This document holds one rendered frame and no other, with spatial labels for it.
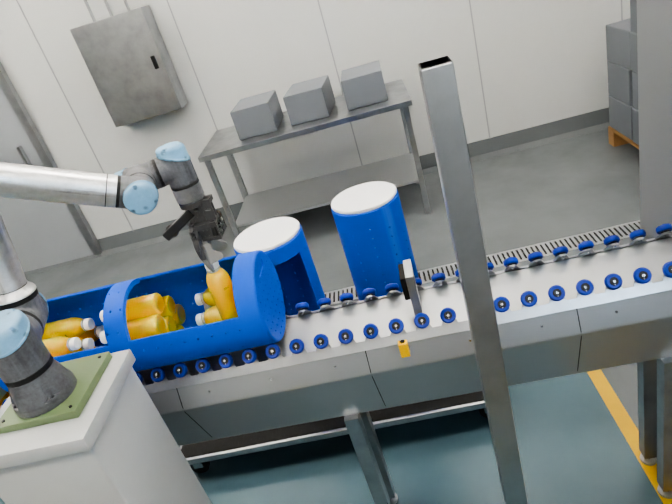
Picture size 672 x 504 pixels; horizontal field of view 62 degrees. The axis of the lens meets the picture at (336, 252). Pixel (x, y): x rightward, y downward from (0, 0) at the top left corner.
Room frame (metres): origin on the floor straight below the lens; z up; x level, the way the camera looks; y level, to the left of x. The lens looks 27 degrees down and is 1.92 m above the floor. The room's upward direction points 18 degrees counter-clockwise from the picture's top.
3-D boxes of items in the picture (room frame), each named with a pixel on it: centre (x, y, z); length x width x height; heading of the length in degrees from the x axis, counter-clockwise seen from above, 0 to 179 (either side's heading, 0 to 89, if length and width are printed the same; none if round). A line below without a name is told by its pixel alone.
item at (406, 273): (1.39, -0.18, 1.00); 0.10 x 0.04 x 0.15; 170
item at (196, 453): (2.06, 0.21, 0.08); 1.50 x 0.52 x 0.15; 81
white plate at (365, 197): (2.11, -0.18, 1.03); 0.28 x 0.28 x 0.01
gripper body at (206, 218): (1.41, 0.32, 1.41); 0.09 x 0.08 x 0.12; 80
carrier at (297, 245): (2.04, 0.24, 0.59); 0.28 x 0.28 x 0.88
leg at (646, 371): (1.33, -0.88, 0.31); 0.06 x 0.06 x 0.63; 80
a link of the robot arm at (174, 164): (1.41, 0.32, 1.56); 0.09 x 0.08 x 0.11; 102
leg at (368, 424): (1.50, 0.09, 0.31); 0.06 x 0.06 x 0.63; 80
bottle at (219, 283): (1.42, 0.35, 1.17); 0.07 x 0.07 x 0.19
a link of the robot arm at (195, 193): (1.42, 0.32, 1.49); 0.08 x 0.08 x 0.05
